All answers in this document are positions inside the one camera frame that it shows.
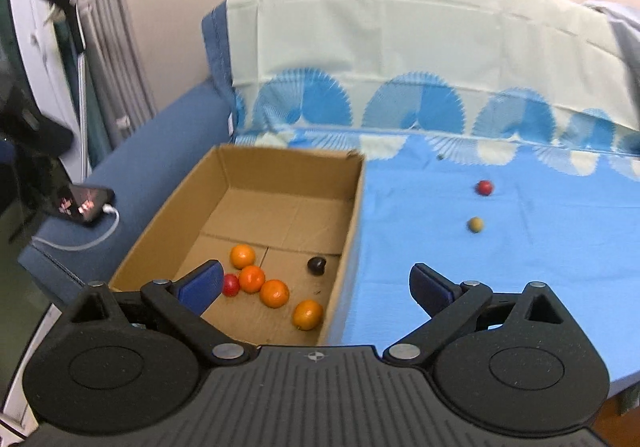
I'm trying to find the red cherry tomato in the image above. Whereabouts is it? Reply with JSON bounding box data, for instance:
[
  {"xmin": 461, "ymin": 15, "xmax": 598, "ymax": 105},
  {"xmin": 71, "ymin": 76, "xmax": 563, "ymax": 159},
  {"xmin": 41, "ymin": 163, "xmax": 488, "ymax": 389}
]
[{"xmin": 222, "ymin": 274, "xmax": 241, "ymax": 297}]

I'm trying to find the dark plum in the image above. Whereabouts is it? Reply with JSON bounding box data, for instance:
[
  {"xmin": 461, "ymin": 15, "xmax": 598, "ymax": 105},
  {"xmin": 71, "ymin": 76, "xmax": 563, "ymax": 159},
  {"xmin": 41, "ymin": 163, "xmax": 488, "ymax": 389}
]
[{"xmin": 307, "ymin": 256, "xmax": 326, "ymax": 276}]

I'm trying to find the yellow round fruit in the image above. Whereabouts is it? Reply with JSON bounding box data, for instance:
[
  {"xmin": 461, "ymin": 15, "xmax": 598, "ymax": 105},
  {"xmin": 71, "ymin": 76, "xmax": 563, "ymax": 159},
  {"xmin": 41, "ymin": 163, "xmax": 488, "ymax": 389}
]
[{"xmin": 468, "ymin": 216, "xmax": 485, "ymax": 233}]

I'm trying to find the orange tangerine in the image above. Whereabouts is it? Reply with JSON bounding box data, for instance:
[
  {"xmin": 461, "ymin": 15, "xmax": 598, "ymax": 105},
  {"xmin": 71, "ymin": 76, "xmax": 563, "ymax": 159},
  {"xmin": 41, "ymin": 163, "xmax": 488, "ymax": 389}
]
[
  {"xmin": 229, "ymin": 243, "xmax": 256, "ymax": 271},
  {"xmin": 259, "ymin": 279, "xmax": 290, "ymax": 309},
  {"xmin": 239, "ymin": 265, "xmax": 266, "ymax": 294},
  {"xmin": 292, "ymin": 300, "xmax": 323, "ymax": 331}
]

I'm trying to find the black smartphone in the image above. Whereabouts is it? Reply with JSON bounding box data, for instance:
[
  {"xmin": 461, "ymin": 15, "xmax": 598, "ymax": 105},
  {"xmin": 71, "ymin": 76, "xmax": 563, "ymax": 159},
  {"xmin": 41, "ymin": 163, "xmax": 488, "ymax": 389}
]
[{"xmin": 43, "ymin": 184, "xmax": 115, "ymax": 226}]

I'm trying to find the red tomato with stem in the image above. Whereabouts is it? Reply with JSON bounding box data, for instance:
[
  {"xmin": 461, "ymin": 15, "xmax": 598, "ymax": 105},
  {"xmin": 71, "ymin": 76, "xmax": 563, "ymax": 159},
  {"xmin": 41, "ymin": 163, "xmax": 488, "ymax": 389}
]
[{"xmin": 475, "ymin": 179, "xmax": 495, "ymax": 196}]

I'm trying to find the blue sofa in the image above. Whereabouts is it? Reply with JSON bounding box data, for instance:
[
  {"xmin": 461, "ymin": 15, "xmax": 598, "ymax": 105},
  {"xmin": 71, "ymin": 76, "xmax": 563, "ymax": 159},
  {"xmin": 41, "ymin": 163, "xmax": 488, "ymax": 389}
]
[{"xmin": 16, "ymin": 0, "xmax": 237, "ymax": 307}]

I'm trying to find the brown cardboard box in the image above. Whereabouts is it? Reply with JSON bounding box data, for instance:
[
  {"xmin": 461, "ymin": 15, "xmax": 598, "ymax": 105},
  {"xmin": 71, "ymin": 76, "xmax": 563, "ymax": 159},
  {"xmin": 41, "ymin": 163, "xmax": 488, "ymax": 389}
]
[{"xmin": 110, "ymin": 146, "xmax": 366, "ymax": 346}]

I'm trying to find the black phone stand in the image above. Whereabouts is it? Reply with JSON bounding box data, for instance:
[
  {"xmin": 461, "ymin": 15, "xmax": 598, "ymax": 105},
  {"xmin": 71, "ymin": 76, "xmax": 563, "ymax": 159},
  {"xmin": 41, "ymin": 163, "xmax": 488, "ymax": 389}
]
[{"xmin": 0, "ymin": 0, "xmax": 89, "ymax": 243}]

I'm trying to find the blue white patterned cloth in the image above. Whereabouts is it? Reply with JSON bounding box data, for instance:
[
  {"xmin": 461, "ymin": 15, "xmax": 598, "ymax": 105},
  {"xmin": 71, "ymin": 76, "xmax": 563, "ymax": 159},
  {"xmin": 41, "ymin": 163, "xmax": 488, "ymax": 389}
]
[{"xmin": 226, "ymin": 0, "xmax": 639, "ymax": 392}]

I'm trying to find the white charging cable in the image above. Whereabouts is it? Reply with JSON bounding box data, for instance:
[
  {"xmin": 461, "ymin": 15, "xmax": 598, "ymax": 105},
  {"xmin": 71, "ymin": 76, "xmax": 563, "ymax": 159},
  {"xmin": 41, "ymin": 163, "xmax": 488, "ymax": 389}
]
[{"xmin": 30, "ymin": 204, "xmax": 122, "ymax": 253}]

